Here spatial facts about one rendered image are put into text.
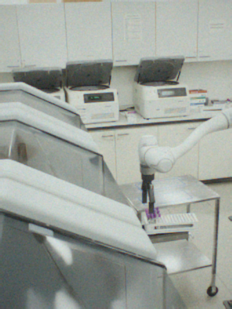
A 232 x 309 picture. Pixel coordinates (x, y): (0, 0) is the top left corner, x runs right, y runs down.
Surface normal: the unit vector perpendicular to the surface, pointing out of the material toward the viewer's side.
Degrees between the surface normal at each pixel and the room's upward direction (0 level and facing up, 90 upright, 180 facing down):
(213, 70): 90
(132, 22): 90
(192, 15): 90
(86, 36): 90
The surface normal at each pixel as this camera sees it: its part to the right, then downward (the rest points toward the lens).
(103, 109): 0.21, 0.30
